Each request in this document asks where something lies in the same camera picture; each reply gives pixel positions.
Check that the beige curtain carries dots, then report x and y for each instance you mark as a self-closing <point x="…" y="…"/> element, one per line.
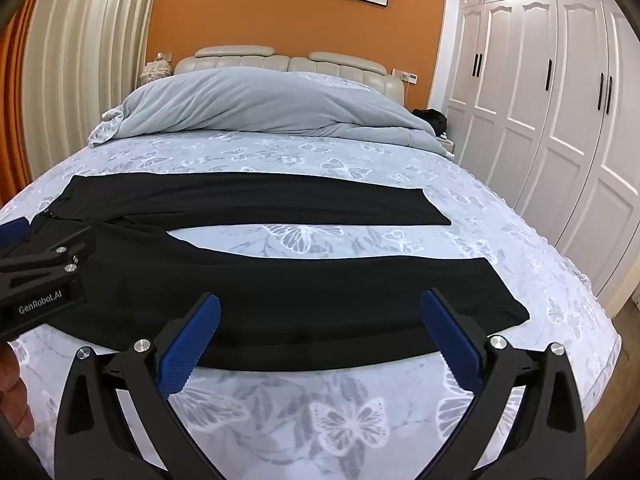
<point x="85" y="70"/>

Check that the black pants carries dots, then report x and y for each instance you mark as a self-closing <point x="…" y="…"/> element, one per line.
<point x="300" y="300"/>

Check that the white wall switch panel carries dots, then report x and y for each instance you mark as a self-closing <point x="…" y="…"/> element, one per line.
<point x="410" y="77"/>

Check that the black bag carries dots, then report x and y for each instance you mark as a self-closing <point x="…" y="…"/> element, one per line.
<point x="431" y="120"/>

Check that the white wardrobe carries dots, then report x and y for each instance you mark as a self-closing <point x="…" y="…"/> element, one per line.
<point x="560" y="110"/>

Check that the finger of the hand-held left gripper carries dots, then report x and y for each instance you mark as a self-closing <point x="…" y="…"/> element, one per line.
<point x="14" y="230"/>
<point x="55" y="257"/>

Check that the cream padded headboard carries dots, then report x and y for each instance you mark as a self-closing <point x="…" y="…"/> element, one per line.
<point x="280" y="62"/>

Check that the white nightstand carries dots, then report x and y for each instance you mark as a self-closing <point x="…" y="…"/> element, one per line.
<point x="446" y="145"/>

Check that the white bedside lamp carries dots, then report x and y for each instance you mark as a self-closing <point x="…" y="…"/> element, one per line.
<point x="156" y="71"/>

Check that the grey duvet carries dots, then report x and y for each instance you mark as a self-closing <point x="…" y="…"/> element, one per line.
<point x="260" y="105"/>

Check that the orange curtain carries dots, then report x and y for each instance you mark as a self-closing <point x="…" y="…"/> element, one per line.
<point x="12" y="110"/>

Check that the bed with butterfly sheet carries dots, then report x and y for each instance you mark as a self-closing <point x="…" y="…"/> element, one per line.
<point x="350" y="405"/>

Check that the person's left hand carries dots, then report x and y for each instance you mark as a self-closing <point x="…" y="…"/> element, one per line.
<point x="12" y="390"/>

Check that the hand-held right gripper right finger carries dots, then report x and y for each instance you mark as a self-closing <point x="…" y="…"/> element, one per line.
<point x="451" y="342"/>

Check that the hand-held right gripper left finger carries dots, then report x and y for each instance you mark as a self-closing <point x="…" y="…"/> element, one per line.
<point x="192" y="342"/>

